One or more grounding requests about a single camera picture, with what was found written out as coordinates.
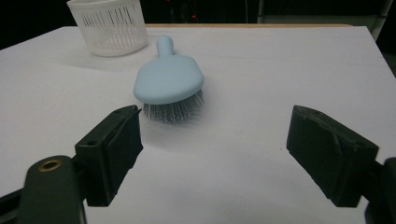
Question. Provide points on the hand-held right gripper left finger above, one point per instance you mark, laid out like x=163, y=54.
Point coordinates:
x=109, y=155

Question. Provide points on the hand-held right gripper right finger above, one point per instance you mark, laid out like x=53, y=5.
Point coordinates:
x=330, y=155

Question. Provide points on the light blue hairbrush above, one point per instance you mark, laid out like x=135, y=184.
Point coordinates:
x=168, y=77

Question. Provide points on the white plastic basket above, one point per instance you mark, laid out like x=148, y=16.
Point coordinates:
x=112, y=31

